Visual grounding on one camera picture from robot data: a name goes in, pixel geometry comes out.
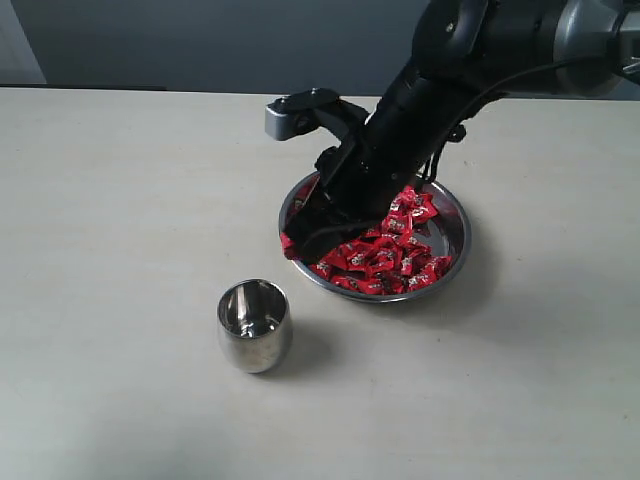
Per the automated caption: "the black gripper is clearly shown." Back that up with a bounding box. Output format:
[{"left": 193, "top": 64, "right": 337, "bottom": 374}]
[{"left": 284, "top": 112, "right": 430, "bottom": 263}]

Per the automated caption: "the red candy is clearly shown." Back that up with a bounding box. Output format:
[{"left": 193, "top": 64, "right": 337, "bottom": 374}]
[
  {"left": 354, "top": 278, "right": 386, "bottom": 295},
  {"left": 389, "top": 185, "right": 423, "bottom": 214},
  {"left": 424, "top": 256, "right": 452, "bottom": 279},
  {"left": 404, "top": 271, "right": 438, "bottom": 293},
  {"left": 280, "top": 232, "right": 297, "bottom": 260}
]

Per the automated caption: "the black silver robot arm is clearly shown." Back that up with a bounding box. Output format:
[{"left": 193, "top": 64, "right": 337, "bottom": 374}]
[{"left": 273, "top": 1, "right": 639, "bottom": 262}]

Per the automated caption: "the stainless steel cup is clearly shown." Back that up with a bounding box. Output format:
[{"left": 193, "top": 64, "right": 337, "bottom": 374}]
[{"left": 217, "top": 279, "right": 293, "bottom": 374}]

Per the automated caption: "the round stainless steel plate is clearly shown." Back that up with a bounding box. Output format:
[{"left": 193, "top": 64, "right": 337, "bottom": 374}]
[{"left": 292, "top": 178, "right": 472, "bottom": 304}]

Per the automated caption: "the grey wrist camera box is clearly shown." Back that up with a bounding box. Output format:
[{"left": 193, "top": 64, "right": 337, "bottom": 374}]
[{"left": 264, "top": 88, "right": 341, "bottom": 142}]

